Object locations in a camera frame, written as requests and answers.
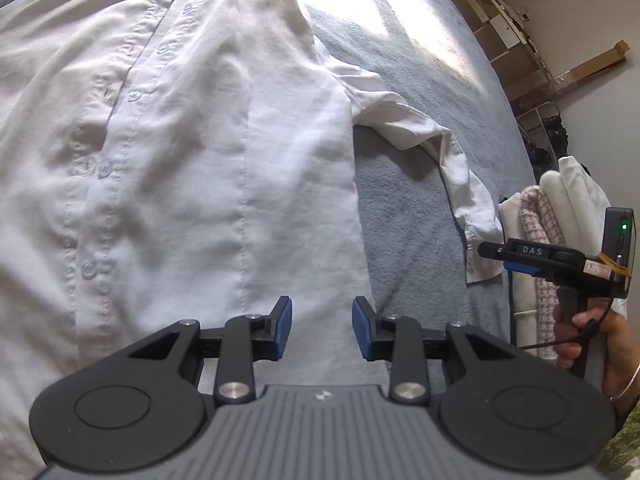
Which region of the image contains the cream folded garment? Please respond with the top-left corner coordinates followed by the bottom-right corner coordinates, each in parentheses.
top-left (497, 191), bottom-right (543, 356)

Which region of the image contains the person's right hand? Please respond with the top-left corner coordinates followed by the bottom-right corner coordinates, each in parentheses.
top-left (552, 304), bottom-right (640, 392)

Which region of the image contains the white shelf rack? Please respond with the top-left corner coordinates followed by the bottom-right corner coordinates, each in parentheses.
top-left (450, 0), bottom-right (557, 102)

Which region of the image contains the pink checked folded garment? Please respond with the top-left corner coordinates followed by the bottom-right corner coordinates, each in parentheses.
top-left (519, 185), bottom-right (563, 352)

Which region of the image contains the white fleecy folded garment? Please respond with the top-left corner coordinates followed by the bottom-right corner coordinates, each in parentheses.
top-left (539, 170), bottom-right (581, 252)

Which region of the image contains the long flat cardboard box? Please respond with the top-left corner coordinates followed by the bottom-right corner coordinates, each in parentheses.
top-left (552, 40), bottom-right (630, 92)

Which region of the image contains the white button shirt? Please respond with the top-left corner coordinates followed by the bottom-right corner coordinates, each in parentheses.
top-left (0, 0), bottom-right (505, 480)

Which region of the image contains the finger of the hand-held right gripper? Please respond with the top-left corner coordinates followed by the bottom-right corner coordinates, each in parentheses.
top-left (502, 259), bottom-right (556, 278)
top-left (477, 241), bottom-right (516, 261)

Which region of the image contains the silver bracelet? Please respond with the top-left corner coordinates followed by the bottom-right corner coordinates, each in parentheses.
top-left (607, 362), bottom-right (640, 403)

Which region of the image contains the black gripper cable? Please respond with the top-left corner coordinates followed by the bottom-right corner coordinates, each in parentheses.
top-left (517, 297), bottom-right (617, 352)

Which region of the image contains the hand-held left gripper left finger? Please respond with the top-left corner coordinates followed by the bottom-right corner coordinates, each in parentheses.
top-left (127, 296), bottom-right (294, 403)

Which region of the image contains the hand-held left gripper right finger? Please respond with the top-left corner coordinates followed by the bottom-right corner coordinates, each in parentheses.
top-left (351, 296), bottom-right (518, 403)

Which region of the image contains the black rack with dark items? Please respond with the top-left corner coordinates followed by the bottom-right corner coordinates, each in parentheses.
top-left (517, 102), bottom-right (569, 182)

